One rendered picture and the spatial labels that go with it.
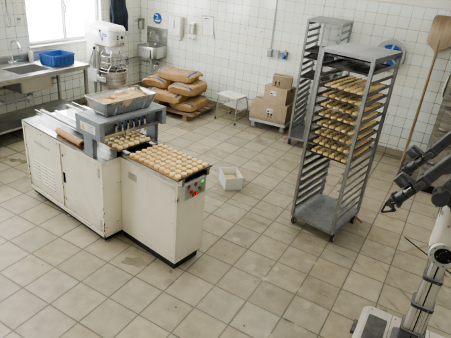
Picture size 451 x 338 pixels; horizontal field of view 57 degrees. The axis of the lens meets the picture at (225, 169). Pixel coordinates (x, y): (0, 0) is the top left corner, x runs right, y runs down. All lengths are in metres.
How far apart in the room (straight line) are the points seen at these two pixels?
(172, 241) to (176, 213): 0.29
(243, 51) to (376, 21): 2.14
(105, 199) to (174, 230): 0.70
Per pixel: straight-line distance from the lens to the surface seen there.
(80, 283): 3.65
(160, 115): 3.86
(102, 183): 3.65
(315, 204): 4.61
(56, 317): 3.42
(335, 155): 4.03
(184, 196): 3.26
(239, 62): 7.31
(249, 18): 7.15
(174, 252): 3.56
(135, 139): 3.82
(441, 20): 6.36
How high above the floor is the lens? 2.40
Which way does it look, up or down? 26 degrees down
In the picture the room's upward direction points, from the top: 6 degrees clockwise
